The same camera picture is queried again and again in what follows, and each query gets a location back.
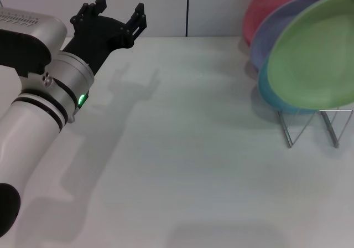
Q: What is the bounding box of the blue plate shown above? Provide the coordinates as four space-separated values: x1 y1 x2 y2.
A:
257 56 320 115

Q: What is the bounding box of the pink plate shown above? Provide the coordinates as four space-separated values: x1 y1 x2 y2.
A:
242 0 342 48

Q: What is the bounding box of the green plate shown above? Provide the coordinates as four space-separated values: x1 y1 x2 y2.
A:
267 0 354 111

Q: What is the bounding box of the purple plate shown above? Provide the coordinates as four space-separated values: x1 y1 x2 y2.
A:
249 0 333 73

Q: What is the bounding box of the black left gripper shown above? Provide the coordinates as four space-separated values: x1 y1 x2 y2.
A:
61 0 148 79

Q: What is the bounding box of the black vertical wall strip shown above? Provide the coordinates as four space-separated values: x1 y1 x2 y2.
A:
185 0 191 38

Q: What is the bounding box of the silver wire plate rack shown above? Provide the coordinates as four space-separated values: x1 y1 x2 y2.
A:
277 108 354 149

